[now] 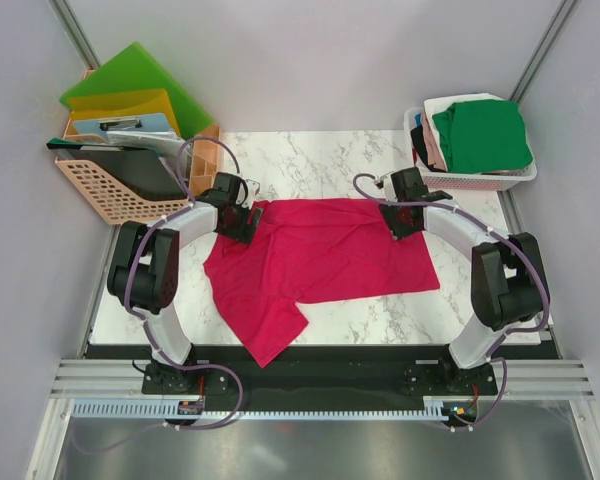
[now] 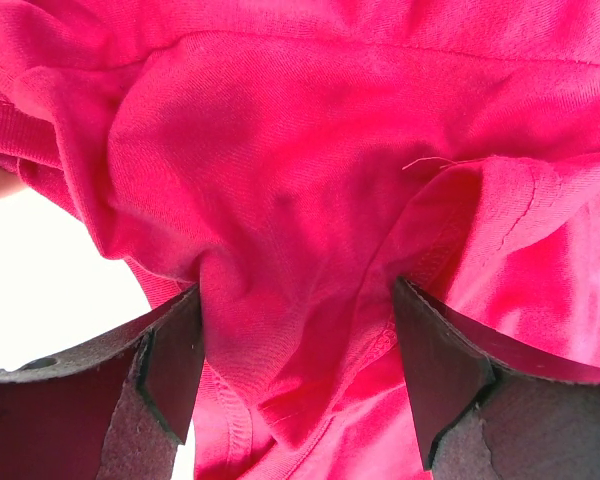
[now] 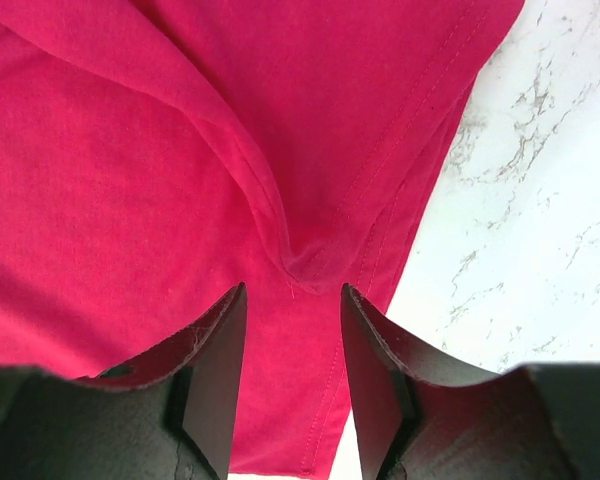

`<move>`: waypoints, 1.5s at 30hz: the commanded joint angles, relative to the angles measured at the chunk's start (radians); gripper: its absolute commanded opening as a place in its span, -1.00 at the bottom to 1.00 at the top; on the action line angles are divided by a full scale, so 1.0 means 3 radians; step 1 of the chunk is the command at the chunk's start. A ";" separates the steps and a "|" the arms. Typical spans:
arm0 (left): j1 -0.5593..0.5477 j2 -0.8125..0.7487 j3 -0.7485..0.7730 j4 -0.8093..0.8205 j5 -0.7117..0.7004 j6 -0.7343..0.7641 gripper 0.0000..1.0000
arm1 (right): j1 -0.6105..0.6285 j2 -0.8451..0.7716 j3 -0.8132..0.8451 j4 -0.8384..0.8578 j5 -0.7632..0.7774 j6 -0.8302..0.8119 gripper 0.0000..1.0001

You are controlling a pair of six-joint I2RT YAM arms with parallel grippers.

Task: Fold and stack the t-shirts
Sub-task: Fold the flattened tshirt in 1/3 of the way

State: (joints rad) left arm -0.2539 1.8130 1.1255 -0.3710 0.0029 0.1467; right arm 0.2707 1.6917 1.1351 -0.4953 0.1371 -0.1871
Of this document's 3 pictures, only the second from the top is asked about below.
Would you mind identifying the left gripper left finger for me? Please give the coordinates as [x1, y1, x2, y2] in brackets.
[0, 288, 204, 479]

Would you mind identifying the pink red t shirt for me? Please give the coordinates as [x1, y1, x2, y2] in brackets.
[0, 1, 600, 479]

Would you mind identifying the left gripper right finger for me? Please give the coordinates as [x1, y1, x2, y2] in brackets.
[393, 278, 600, 479]

